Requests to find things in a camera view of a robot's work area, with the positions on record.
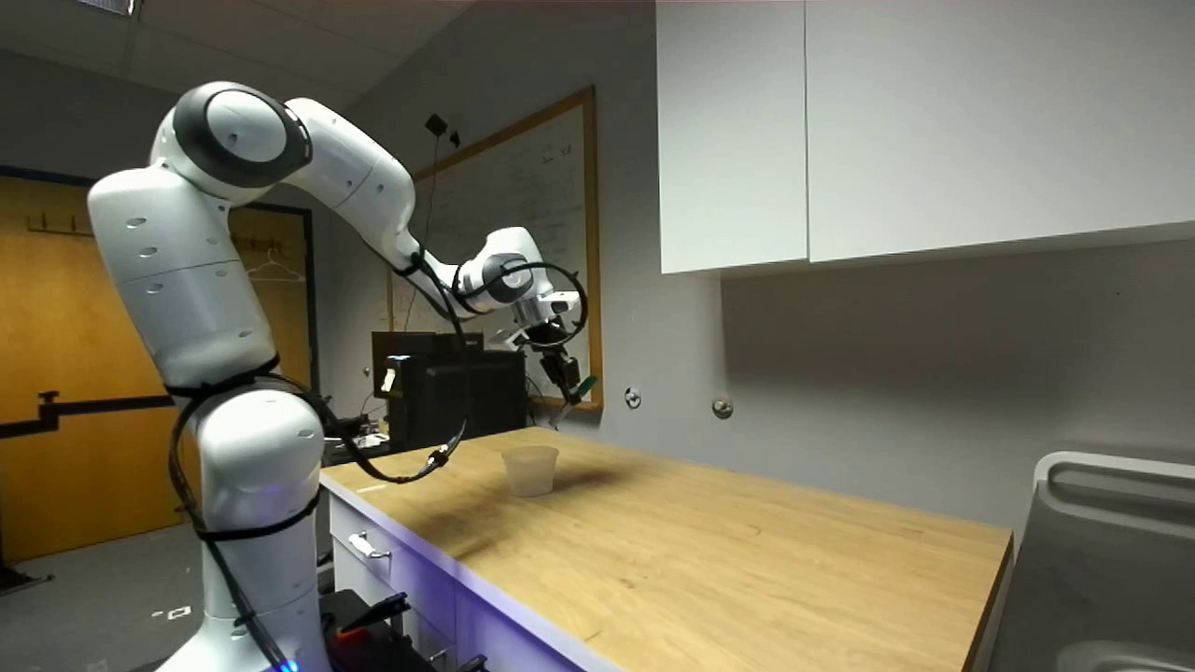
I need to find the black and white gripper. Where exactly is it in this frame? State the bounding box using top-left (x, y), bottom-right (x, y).
top-left (512, 296), bottom-right (594, 405)

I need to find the black and red clamp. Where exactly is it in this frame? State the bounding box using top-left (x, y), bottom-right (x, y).
top-left (317, 587), bottom-right (434, 672)

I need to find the white drawer handle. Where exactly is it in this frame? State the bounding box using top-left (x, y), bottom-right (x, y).
top-left (342, 529), bottom-right (386, 569)

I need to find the orange wooden door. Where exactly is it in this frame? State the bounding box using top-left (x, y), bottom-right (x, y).
top-left (0, 173), bottom-right (320, 569)

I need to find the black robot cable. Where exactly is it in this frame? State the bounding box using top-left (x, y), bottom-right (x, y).
top-left (164, 246), bottom-right (592, 672)

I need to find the black computer box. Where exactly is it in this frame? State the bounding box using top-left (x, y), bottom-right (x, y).
top-left (369, 327), bottom-right (531, 457)

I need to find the black horizontal mounting bar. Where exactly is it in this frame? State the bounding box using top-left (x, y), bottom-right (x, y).
top-left (0, 387), bottom-right (179, 444)

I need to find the clear plastic cup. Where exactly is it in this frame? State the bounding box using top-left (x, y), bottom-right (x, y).
top-left (496, 444), bottom-right (561, 499)

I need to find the white wall cabinet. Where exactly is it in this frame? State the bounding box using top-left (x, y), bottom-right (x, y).
top-left (653, 0), bottom-right (1195, 280)

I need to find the wood-framed whiteboard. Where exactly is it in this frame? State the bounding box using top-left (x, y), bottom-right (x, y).
top-left (386, 82), bottom-right (611, 425)

